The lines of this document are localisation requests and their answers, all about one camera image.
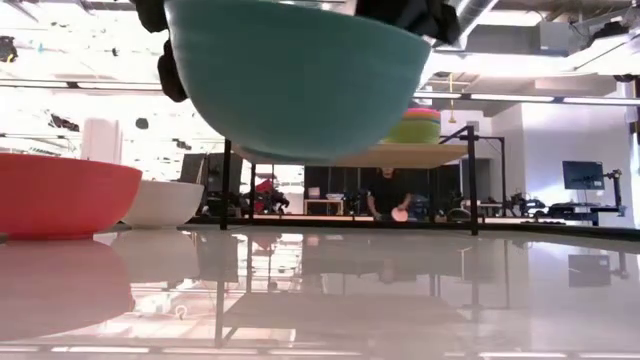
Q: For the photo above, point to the black background monitor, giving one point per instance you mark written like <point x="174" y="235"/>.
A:
<point x="582" y="175"/>

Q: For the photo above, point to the pink round disc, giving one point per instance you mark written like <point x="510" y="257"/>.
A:
<point x="399" y="214"/>

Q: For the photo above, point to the person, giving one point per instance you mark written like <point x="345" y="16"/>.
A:
<point x="387" y="192"/>

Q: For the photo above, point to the black background cabinet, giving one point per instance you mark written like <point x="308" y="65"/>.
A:
<point x="210" y="175"/>

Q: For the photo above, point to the white small background table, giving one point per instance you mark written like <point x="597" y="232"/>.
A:
<point x="324" y="202"/>

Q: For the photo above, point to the green small bowl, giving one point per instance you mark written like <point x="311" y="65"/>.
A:
<point x="417" y="134"/>

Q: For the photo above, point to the pink small bowl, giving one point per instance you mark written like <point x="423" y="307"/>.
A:
<point x="424" y="111"/>

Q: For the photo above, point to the red background item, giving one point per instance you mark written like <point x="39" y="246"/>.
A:
<point x="265" y="189"/>

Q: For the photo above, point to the background desk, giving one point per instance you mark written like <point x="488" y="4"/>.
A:
<point x="575" y="209"/>

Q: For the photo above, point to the teal large bowl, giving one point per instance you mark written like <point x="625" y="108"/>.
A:
<point x="300" y="85"/>

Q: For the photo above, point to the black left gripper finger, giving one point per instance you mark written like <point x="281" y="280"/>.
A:
<point x="171" y="70"/>

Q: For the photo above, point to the black background robot arm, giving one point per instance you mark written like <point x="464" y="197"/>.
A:
<point x="525" y="205"/>

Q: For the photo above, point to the orange small bowl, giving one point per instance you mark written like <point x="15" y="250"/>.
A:
<point x="422" y="119"/>

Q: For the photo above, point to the red large bowl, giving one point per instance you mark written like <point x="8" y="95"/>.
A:
<point x="60" y="195"/>

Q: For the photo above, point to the black hanging device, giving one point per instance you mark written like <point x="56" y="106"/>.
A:
<point x="6" y="49"/>

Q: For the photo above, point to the black table frame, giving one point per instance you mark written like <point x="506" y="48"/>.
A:
<point x="550" y="229"/>

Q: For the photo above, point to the white large bowl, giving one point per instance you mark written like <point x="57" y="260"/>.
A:
<point x="165" y="202"/>

